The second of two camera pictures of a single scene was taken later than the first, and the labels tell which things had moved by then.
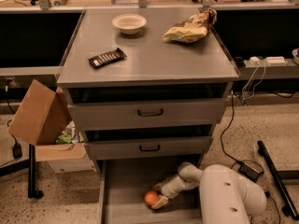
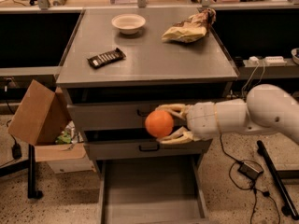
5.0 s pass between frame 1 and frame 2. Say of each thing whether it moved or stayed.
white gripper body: moved
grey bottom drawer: stayed
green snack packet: stayed
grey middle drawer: stayed
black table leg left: stayed
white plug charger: stayed
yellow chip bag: stayed
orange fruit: moved
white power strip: stayed
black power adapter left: stayed
